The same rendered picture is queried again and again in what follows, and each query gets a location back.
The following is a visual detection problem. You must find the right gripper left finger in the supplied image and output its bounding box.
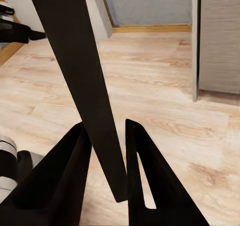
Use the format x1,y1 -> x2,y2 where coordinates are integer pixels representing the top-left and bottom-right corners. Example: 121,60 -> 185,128
0,122 -> 92,226

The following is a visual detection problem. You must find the poster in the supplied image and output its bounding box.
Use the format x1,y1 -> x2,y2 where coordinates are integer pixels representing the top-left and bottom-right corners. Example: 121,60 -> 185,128
30,0 -> 128,203

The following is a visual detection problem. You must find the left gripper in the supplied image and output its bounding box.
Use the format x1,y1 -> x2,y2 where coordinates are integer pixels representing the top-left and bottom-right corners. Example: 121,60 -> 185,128
0,19 -> 47,44

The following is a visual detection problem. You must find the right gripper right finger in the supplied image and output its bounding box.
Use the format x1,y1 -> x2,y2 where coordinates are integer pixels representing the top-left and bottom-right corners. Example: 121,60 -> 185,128
125,119 -> 210,226

